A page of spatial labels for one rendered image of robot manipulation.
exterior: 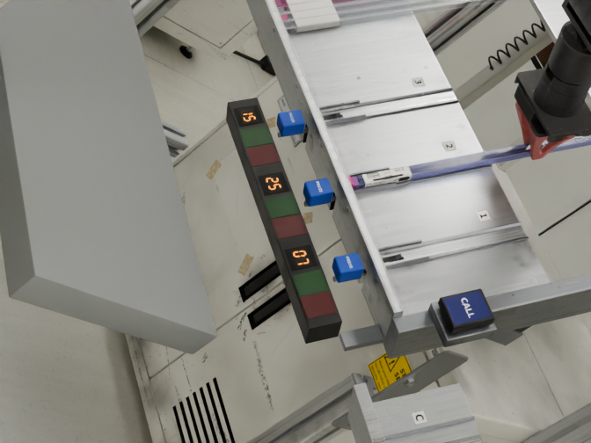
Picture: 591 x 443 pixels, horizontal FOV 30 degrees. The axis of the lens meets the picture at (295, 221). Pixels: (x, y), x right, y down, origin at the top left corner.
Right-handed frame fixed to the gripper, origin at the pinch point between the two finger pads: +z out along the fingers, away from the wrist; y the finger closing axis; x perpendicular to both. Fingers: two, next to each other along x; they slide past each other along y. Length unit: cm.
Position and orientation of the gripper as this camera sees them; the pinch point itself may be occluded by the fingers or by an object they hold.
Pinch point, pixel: (535, 148)
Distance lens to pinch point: 141.7
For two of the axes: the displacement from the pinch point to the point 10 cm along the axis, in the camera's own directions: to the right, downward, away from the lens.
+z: -1.2, 5.9, 8.0
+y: -3.0, -7.9, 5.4
